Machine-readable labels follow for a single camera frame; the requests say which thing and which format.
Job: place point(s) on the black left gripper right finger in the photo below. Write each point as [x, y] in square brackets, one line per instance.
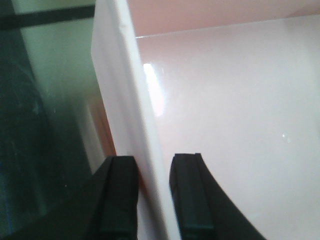
[203, 209]

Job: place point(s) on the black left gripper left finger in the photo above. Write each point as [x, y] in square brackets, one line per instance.
[105, 208]

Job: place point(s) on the pink plastic bin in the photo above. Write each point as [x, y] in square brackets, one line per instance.
[236, 81]

